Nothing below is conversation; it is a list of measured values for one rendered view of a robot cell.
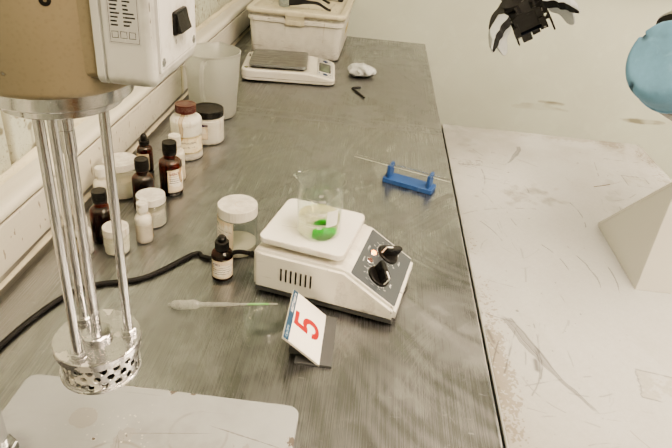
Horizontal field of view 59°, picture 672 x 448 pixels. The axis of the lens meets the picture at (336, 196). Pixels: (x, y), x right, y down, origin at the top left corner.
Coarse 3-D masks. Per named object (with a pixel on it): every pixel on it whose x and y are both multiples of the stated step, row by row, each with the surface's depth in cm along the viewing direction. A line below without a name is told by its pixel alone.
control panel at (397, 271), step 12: (372, 240) 84; (384, 240) 86; (360, 264) 79; (372, 264) 80; (396, 264) 83; (408, 264) 85; (360, 276) 77; (396, 276) 81; (372, 288) 77; (384, 288) 78; (396, 288) 79; (396, 300) 78
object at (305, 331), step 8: (296, 304) 74; (304, 304) 76; (296, 312) 73; (304, 312) 75; (312, 312) 76; (320, 312) 77; (296, 320) 72; (304, 320) 74; (312, 320) 75; (320, 320) 76; (296, 328) 71; (304, 328) 72; (312, 328) 74; (320, 328) 75; (296, 336) 70; (304, 336) 71; (312, 336) 73; (296, 344) 69; (304, 344) 70; (312, 344) 72; (312, 352) 71
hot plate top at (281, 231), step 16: (288, 208) 85; (272, 224) 81; (288, 224) 81; (352, 224) 83; (272, 240) 78; (288, 240) 78; (304, 240) 78; (336, 240) 79; (352, 240) 79; (320, 256) 76; (336, 256) 76
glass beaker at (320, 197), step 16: (304, 176) 78; (320, 176) 80; (336, 176) 79; (304, 192) 75; (320, 192) 74; (336, 192) 75; (304, 208) 76; (320, 208) 75; (336, 208) 76; (304, 224) 77; (320, 224) 76; (336, 224) 78; (320, 240) 78
